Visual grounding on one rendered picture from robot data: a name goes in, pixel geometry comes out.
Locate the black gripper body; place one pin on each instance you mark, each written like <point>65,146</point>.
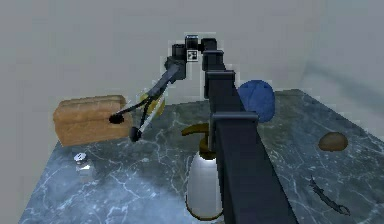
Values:
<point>173,68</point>

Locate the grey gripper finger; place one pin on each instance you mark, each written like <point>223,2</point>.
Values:
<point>128,110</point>
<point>143,123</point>

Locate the yellow apple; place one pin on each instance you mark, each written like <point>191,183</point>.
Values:
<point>155,106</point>

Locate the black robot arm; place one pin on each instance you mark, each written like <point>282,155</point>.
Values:
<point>243,160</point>

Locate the brown bread loaf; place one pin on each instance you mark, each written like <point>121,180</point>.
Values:
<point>91,120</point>

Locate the small silver shaker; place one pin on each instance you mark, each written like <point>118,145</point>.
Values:
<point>82,161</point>

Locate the white soap dispenser bottle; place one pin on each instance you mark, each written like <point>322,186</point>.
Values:
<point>203,180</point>

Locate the blue round bowl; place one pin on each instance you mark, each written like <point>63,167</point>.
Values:
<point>258,98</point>

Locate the brown potato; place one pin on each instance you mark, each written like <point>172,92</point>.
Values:
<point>332,141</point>

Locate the dark thin utensil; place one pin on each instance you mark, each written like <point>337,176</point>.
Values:
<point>328,198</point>

